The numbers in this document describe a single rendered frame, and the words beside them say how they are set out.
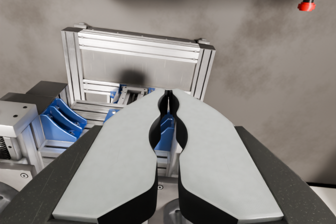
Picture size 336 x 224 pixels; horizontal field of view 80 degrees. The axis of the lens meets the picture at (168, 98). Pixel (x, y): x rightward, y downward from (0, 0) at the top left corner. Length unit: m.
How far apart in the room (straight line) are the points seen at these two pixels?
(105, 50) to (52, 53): 0.51
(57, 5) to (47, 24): 0.14
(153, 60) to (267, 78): 0.86
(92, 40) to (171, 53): 0.44
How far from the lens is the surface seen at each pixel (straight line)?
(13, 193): 0.63
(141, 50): 1.17
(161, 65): 1.21
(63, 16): 1.50
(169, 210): 0.55
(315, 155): 2.38
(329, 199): 2.55
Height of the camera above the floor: 1.33
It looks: 59 degrees down
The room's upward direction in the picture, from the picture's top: 179 degrees counter-clockwise
